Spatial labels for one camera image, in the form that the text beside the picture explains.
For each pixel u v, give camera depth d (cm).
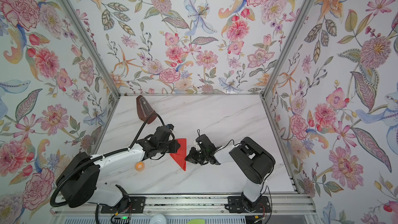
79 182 42
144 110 98
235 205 73
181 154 90
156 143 66
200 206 76
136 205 74
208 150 74
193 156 80
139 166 86
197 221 73
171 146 77
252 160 48
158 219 66
